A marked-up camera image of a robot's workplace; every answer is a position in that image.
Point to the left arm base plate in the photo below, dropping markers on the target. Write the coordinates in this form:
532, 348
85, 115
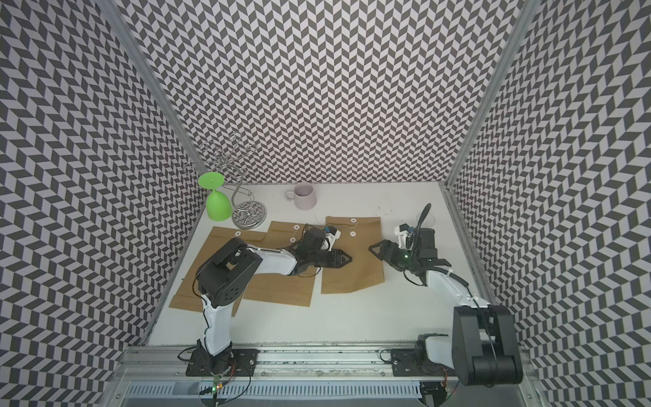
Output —
231, 362

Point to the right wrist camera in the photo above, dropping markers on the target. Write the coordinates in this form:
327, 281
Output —
406, 235

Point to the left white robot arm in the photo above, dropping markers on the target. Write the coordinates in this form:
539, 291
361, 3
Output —
223, 278

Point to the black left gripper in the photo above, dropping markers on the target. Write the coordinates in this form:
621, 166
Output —
338, 259

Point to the green plastic goblet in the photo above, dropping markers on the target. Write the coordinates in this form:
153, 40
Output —
218, 205

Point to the aluminium front rail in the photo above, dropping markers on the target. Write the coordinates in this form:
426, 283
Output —
363, 361

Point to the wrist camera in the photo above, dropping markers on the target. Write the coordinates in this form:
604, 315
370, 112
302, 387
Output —
406, 235
331, 236

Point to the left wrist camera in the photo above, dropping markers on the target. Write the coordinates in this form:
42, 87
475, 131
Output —
331, 236

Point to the metal wire cup rack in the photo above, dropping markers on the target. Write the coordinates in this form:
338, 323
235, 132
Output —
247, 212

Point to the pale pink ceramic mug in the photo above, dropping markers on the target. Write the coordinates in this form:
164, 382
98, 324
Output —
303, 195

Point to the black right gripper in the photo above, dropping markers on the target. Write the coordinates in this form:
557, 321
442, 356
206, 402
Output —
386, 244

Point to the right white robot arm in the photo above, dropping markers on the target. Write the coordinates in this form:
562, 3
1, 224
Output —
482, 346

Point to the clear plastic cup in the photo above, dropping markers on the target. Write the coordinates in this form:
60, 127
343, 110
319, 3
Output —
429, 221

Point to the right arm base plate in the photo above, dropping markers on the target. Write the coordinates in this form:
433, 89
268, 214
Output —
413, 363

